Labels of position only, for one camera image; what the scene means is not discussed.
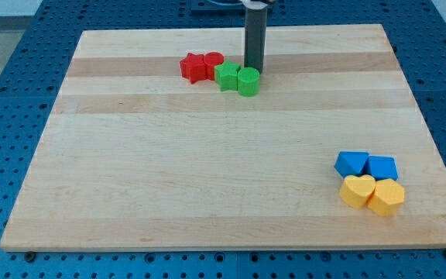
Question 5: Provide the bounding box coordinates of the green star block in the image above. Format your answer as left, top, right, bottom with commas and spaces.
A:
214, 60, 241, 91

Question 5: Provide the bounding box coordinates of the red star block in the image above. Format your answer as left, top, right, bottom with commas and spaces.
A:
180, 53, 207, 84

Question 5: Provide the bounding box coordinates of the green cylinder block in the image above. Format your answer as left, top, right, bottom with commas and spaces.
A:
238, 67, 260, 97

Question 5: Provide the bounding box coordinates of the red cylinder block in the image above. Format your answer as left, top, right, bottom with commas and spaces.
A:
203, 51, 225, 81

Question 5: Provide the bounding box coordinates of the light wooden board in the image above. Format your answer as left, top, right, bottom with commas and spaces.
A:
0, 24, 446, 252

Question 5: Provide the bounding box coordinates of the blue triangular block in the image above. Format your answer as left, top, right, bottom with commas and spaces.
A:
334, 151, 369, 177

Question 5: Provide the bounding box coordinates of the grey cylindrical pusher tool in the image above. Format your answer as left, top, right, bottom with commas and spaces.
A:
242, 0, 268, 73

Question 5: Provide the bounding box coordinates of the yellow heart block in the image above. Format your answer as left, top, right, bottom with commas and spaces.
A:
338, 174, 376, 209

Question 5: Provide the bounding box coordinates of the blue cube block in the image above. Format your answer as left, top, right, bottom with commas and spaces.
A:
362, 155, 399, 181

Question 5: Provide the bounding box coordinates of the yellow hexagon block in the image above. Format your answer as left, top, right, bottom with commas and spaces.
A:
367, 178, 405, 217

